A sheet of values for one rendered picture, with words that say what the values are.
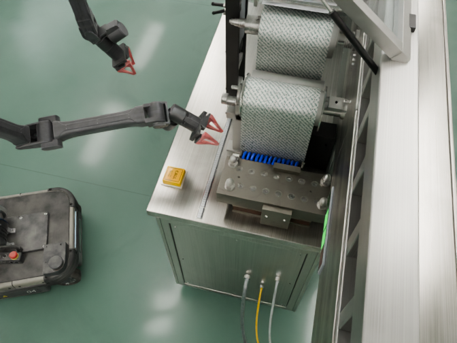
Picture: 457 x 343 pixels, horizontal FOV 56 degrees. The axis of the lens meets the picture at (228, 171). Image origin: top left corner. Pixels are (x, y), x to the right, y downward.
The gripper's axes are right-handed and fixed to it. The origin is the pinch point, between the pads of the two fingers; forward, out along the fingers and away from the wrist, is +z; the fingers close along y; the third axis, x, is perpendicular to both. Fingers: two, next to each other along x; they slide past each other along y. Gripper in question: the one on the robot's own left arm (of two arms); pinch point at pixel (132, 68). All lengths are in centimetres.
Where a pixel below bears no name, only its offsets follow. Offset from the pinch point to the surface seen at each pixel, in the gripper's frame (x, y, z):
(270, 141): -43, -52, 16
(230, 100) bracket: -36, -37, 5
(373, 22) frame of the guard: -83, -72, -33
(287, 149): -46, -55, 22
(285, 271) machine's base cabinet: -21, -81, 62
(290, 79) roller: -57, -36, 11
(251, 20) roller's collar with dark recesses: -54, -19, -6
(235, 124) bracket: -32, -39, 16
